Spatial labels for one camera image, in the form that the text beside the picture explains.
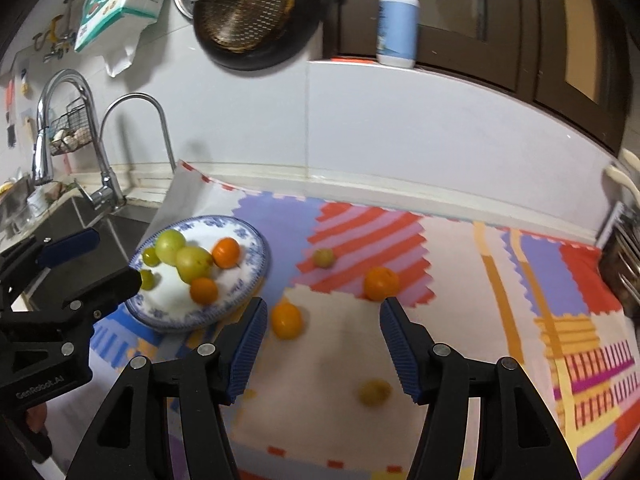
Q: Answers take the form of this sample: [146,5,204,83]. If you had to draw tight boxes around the colourful patterned mat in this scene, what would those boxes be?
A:
[50,160,636,480]

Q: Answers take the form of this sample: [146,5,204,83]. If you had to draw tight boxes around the green white tissue pack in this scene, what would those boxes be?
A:
[74,0,183,54]

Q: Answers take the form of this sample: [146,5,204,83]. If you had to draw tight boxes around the small orange mandarin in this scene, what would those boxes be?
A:
[270,302,304,339]

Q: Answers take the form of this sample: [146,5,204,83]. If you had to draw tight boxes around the white pan handle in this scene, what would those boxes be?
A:
[602,150,640,202]

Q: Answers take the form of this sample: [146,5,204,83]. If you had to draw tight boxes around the dark wooden panel cabinet door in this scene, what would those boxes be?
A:
[532,0,632,157]

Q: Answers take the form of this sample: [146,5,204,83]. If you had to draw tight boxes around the tall chrome pull-down faucet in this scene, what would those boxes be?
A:
[32,69,101,186]

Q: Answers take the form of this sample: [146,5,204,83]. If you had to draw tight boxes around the blue white pump bottle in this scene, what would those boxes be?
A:
[376,0,421,68]

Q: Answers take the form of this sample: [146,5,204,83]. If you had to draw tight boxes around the dark kitchen sink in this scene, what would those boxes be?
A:
[25,195,166,311]

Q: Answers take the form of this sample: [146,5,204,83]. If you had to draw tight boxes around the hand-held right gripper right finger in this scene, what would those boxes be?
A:
[378,297,584,480]

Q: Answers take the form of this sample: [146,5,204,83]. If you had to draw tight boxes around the person's left hand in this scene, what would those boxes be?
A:
[25,402,51,434]

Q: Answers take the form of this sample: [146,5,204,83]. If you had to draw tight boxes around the black frying pan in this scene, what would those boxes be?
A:
[192,0,323,71]

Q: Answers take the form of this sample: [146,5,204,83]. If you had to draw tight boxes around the black wire basket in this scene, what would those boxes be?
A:
[49,100,96,157]

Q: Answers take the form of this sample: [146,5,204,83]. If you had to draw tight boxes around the white dish rack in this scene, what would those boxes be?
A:
[600,202,627,249]

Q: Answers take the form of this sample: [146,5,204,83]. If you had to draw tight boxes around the large orange mandarin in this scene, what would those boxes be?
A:
[212,236,242,269]

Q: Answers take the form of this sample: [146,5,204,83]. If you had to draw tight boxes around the chrome gooseneck faucet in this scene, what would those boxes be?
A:
[75,93,177,212]

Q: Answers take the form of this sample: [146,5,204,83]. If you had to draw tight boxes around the large green apple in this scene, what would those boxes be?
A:
[154,229,187,265]

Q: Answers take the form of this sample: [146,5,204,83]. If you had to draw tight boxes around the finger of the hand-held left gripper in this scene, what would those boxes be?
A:
[0,228,101,292]
[55,266,143,321]

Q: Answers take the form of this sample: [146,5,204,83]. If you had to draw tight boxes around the blue rimmed white plate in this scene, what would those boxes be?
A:
[125,215,271,334]

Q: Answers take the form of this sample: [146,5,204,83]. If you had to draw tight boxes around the gold perforated colander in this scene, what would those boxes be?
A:
[195,0,293,53]

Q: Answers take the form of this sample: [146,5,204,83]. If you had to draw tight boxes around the white plastic bag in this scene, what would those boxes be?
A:
[102,20,157,79]

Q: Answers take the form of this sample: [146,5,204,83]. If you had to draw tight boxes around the yellow wall hooks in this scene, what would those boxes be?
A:
[32,0,79,64]

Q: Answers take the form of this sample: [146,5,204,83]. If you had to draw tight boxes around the dark wooden glass cabinet door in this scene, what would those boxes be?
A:
[322,0,532,95]

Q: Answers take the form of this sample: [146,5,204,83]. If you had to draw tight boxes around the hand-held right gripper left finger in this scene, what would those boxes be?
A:
[65,296,269,480]

